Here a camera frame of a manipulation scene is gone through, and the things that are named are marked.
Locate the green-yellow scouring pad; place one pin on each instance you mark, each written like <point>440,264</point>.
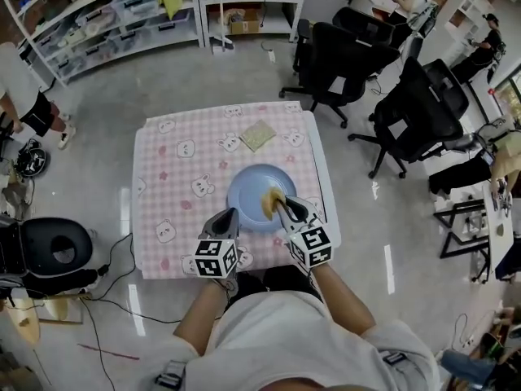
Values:
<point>257,136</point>

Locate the black metal frame table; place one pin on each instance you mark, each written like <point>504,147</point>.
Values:
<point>464,234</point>

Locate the blue plate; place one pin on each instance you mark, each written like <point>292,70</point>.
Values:
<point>250,191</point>

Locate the pink checked bear tablecloth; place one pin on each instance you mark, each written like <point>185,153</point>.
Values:
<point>183,185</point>

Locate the black round hooded bin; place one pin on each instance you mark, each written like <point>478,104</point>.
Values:
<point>45,247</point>

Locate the person's right forearm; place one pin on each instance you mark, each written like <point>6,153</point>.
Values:
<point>346,304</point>

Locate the yellow sponge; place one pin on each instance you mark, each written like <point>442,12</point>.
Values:
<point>270,202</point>

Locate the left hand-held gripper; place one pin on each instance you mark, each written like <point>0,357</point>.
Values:
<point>215,257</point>

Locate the wide white shelving unit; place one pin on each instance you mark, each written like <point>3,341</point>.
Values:
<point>102,27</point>

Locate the white cabinet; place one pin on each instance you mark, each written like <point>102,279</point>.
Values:
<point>468,10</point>

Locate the person's white shirt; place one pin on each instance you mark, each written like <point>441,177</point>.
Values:
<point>293,348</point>

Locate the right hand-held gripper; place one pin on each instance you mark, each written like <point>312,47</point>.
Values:
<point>311,244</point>

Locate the cardboard box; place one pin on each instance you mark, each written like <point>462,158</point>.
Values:
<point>244,25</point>

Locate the person's left forearm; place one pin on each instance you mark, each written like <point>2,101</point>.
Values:
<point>203,324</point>

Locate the person's black shorts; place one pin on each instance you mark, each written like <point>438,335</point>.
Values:
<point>281,279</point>

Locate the white desk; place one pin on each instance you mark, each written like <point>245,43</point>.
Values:
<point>502,234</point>

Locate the black office chair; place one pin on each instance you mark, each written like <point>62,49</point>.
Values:
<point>415,124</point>
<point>362,20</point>
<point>338,63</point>
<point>452,88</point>

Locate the white pole stand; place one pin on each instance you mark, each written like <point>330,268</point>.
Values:
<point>221,14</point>

